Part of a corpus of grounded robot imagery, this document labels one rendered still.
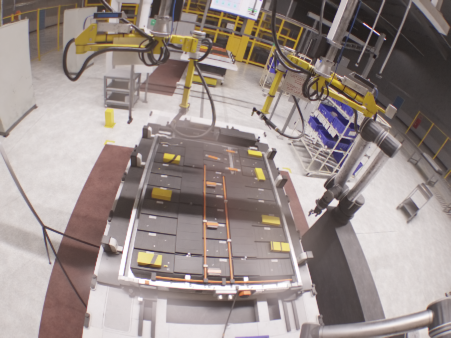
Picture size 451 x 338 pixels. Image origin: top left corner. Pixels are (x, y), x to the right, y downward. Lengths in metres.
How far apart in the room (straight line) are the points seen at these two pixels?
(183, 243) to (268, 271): 0.63
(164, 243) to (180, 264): 0.19
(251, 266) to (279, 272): 0.22
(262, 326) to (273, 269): 0.43
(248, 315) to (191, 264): 0.59
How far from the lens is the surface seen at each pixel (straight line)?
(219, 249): 1.52
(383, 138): 1.78
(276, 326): 1.69
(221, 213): 1.69
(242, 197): 1.85
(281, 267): 1.64
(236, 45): 11.50
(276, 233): 1.77
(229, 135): 2.38
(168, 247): 1.47
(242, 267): 1.50
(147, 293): 1.49
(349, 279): 2.27
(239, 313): 1.66
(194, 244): 1.49
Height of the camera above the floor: 2.33
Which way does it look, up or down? 40 degrees down
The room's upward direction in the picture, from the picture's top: 20 degrees clockwise
